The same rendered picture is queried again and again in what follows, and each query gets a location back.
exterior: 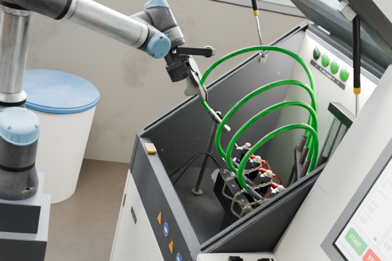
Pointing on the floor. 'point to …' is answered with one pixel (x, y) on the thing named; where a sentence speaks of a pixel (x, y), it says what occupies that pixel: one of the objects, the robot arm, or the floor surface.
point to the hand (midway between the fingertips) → (205, 96)
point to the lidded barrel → (60, 126)
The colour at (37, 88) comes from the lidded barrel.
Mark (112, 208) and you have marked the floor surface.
